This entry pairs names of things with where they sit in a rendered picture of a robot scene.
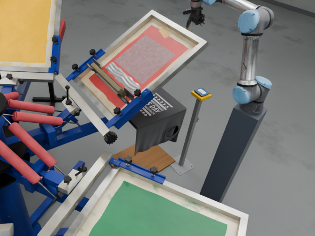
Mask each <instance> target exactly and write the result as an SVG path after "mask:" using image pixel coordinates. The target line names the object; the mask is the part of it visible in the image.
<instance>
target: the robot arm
mask: <svg viewBox="0 0 315 236"><path fill-rule="evenodd" d="M202 2H203V3H205V4H207V5H212V4H214V2H220V3H222V4H224V5H226V6H228V7H230V8H232V9H234V10H236V11H238V12H240V13H242V14H241V15H240V17H239V19H238V28H239V30H240V31H241V36H242V37H243V49H242V60H241V71H240V79H239V80H237V86H236V87H235V88H234V89H233V90H232V95H233V98H234V99H235V101H236V102H237V103H239V104H240V108H241V109H242V110H243V111H244V112H245V113H247V114H250V115H255V116H257V115H260V114H261V113H262V111H263V103H264V101H265V99H266V96H267V94H268V92H269V90H270V89H271V86H272V84H271V82H270V81H269V80H268V79H266V78H264V77H261V76H256V77H255V72H256V64H257V55H258V47H259V39H260V37H261V36H263V30H265V29H267V28H269V27H270V26H271V25H272V24H273V22H274V13H273V12H272V10H270V9H269V8H267V7H264V6H262V5H259V6H258V5H255V4H253V3H251V2H249V1H247V0H190V6H191V8H190V9H185V10H184V11H183V14H184V15H188V14H190V13H191V14H190V16H189V19H188V21H187V25H186V30H188V31H193V28H192V25H193V23H192V22H194V23H195V25H198V24H200V25H201V26H203V24H205V23H204V17H205V15H204V14H202V10H203V7H201V5H202ZM191 21H192V22H191Z"/></svg>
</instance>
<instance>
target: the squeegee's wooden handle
mask: <svg viewBox="0 0 315 236"><path fill-rule="evenodd" d="M91 66H92V68H93V69H94V70H95V71H96V72H97V73H98V74H99V75H100V76H101V77H102V78H103V79H104V80H105V81H106V82H107V83H108V84H109V85H110V86H111V87H112V88H113V89H114V90H115V91H116V92H117V93H118V94H120V95H121V96H122V97H123V98H124V97H125V96H126V94H125V92H124V91H123V90H122V89H121V88H120V87H119V86H118V85H117V84H116V83H115V82H114V81H113V80H112V79H111V78H110V77H109V76H108V75H107V74H106V73H105V72H103V71H102V70H101V69H100V68H99V67H98V66H97V65H96V64H95V63H94V62H93V63H92V64H91Z"/></svg>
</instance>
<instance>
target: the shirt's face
mask: <svg viewBox="0 0 315 236"><path fill-rule="evenodd" d="M157 93H158V94H159V95H160V96H161V97H163V98H164V99H165V100H166V101H167V102H168V103H169V104H170V105H172V106H173V107H172V108H169V109H167V110H164V111H161V112H159V113H156V114H154V115H151V116H148V117H145V116H144V115H143V114H142V113H141V112H140V111H139V112H137V113H136V114H135V115H134V116H133V117H132V118H131V119H130V120H129V121H130V122H131V123H132V124H133V125H134V126H135V127H136V128H137V129H138V128H139V127H142V126H144V125H147V124H149V123H152V122H154V121H157V120H159V119H162V118H165V117H167V116H170V115H172V114H174V113H177V112H179V111H182V110H184V109H186V107H185V106H183V105H182V104H181V103H180V102H178V101H177V100H176V99H175V98H174V97H172V96H171V95H170V94H169V93H167V92H166V91H165V90H164V89H162V88H161V89H160V90H158V91H157Z"/></svg>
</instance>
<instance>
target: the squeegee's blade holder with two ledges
mask: <svg viewBox="0 0 315 236"><path fill-rule="evenodd" d="M101 70H102V71H103V72H105V71H104V70H103V69H101ZM105 73H106V72H105ZM106 74H107V73H106ZM96 75H97V76H98V77H99V78H100V79H101V80H102V81H103V82H104V83H105V84H106V85H107V86H108V87H109V88H110V89H111V90H112V91H113V92H114V93H115V94H118V93H117V92H116V91H115V90H114V89H113V88H112V87H111V86H110V85H109V84H108V83H107V82H106V81H105V80H104V79H103V78H102V77H101V76H100V75H99V74H98V73H96ZM107 75H108V74H107ZM108 76H109V75H108ZM109 77H110V76H109ZM110 78H111V77H110ZM111 79H112V78H111ZM112 80H113V81H114V82H115V83H116V84H117V85H118V86H119V87H120V88H121V89H122V90H123V91H124V89H123V88H122V87H121V86H120V85H119V84H118V83H117V82H116V81H115V80H114V79H112ZM124 92H125V91H124Z"/></svg>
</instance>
